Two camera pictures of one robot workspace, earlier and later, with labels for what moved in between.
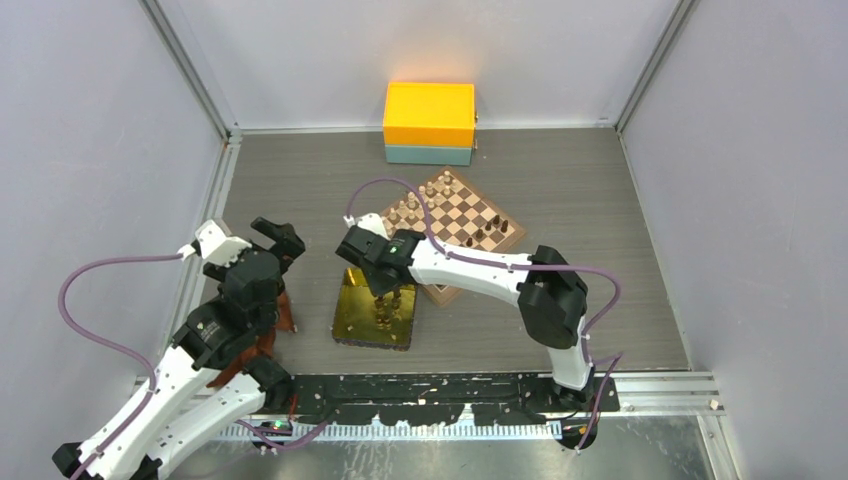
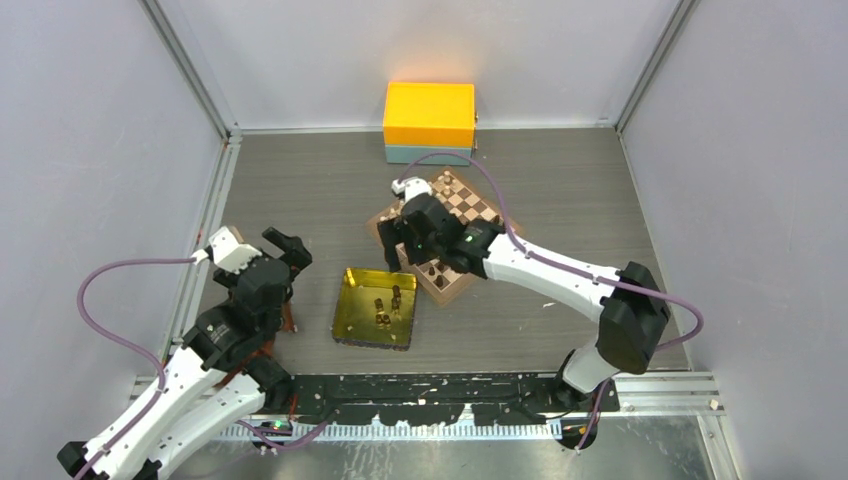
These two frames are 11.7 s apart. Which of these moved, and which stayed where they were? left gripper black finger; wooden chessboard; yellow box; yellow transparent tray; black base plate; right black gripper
Moved: left gripper black finger; right black gripper
Stayed: black base plate; yellow transparent tray; wooden chessboard; yellow box
